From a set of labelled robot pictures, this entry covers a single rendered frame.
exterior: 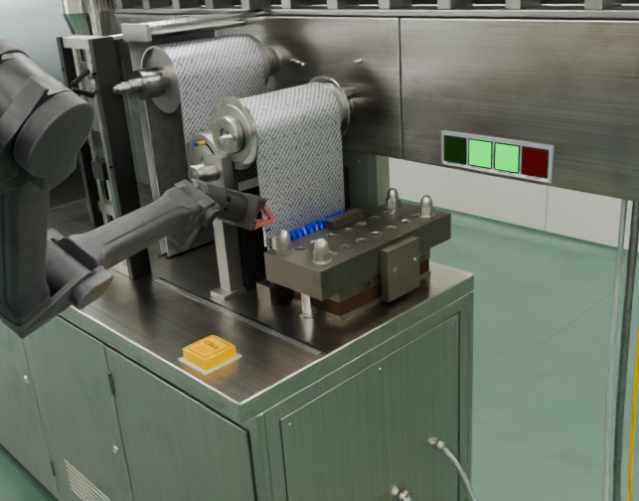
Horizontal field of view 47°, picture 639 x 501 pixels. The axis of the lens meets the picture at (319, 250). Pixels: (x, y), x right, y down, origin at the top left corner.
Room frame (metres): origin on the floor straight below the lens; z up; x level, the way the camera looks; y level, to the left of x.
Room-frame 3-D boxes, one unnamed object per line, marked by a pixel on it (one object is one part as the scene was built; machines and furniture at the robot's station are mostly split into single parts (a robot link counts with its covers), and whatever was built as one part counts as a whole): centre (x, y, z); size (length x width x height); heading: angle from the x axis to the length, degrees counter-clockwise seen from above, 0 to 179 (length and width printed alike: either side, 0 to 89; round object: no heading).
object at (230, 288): (1.46, 0.20, 1.05); 0.06 x 0.05 x 0.31; 133
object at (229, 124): (1.46, 0.16, 1.25); 0.07 x 0.02 x 0.07; 43
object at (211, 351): (1.19, 0.21, 0.91); 0.07 x 0.07 x 0.02; 43
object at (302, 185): (1.50, 0.02, 1.11); 0.23 x 0.01 x 0.18; 133
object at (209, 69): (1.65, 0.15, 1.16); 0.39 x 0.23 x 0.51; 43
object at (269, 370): (2.18, 0.76, 0.88); 2.52 x 0.66 x 0.04; 43
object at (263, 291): (1.51, 0.02, 0.92); 0.28 x 0.04 x 0.04; 133
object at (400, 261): (1.39, -0.17, 0.96); 0.10 x 0.03 x 0.11; 133
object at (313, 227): (1.49, 0.00, 1.03); 0.21 x 0.04 x 0.03; 133
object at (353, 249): (1.45, -0.09, 1.00); 0.40 x 0.16 x 0.06; 133
